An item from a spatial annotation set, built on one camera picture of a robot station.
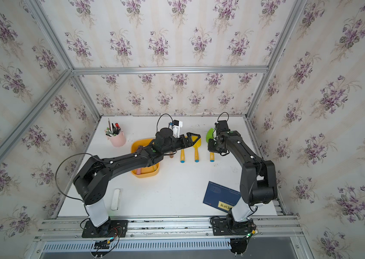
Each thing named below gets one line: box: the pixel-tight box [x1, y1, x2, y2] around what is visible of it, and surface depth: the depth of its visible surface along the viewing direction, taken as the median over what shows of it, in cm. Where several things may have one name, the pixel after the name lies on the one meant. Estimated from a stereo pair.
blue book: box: [203, 180, 242, 214], surface depth 85 cm
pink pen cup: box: [106, 130, 127, 148], surface depth 104 cm
